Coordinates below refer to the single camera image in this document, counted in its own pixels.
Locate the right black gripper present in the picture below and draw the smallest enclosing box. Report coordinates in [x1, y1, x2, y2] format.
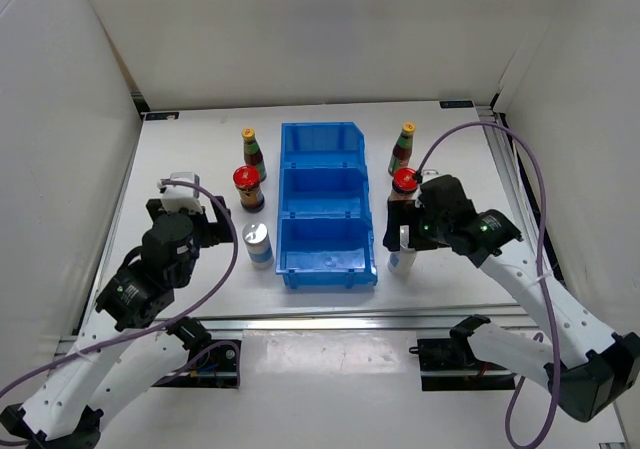
[383, 200, 450, 252]

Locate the silver-cap white shaker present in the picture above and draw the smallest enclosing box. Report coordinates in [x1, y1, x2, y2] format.
[387, 226, 417, 276]
[242, 222, 274, 269]

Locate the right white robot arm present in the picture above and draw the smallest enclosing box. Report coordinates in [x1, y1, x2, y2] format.
[383, 169, 639, 422]

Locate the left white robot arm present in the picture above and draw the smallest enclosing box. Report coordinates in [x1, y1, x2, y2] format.
[1, 196, 238, 448]

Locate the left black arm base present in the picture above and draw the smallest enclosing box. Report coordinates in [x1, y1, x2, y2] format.
[154, 331, 243, 389]

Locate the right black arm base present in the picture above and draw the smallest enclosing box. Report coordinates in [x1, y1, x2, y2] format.
[408, 338, 516, 392]

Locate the right red-lid chili jar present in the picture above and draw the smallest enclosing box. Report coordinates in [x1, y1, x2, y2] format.
[388, 167, 418, 201]

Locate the red-lid chili jar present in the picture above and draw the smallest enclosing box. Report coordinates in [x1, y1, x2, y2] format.
[388, 167, 418, 201]
[232, 165, 265, 213]

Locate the right yellow-cap sauce bottle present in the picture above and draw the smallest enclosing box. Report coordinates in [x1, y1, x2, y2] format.
[387, 122, 416, 176]

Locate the yellow-cap sauce bottle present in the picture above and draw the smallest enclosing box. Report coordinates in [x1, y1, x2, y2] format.
[387, 122, 416, 176]
[241, 127, 267, 182]

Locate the left red-lid chili jar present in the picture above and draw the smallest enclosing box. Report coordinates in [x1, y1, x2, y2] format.
[232, 165, 265, 213]

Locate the blue three-compartment plastic bin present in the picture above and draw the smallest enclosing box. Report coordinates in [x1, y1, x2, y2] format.
[276, 122, 378, 290]

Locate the left yellow-cap sauce bottle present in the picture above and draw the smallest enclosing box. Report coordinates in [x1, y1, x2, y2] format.
[241, 127, 267, 182]

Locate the left black corner label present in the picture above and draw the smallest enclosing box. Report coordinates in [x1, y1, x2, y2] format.
[144, 111, 179, 121]

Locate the black corner label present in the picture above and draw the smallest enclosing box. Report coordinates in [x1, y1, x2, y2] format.
[144, 111, 179, 121]
[439, 100, 475, 109]

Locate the right black corner label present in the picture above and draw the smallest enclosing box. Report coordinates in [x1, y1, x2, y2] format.
[439, 100, 475, 109]

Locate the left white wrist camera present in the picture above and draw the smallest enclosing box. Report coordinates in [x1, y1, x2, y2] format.
[158, 171, 204, 214]

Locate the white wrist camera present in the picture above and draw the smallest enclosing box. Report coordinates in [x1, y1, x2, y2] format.
[421, 169, 441, 180]
[158, 171, 204, 214]

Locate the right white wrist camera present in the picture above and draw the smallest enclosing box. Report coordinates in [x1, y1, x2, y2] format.
[421, 169, 441, 180]

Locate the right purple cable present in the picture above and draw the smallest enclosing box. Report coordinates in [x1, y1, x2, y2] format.
[412, 121, 557, 449]

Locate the purple cable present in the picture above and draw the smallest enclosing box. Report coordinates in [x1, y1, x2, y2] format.
[0, 180, 240, 445]
[412, 121, 557, 449]

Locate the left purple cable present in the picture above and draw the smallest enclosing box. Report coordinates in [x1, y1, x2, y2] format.
[0, 180, 240, 445]

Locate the aluminium front rail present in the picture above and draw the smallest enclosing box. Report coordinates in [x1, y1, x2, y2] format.
[49, 304, 601, 365]

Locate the aluminium rail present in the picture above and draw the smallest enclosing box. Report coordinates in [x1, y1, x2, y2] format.
[476, 106, 567, 289]
[49, 304, 601, 365]

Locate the aluminium right rail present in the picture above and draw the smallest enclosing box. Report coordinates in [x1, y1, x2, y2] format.
[476, 106, 567, 289]

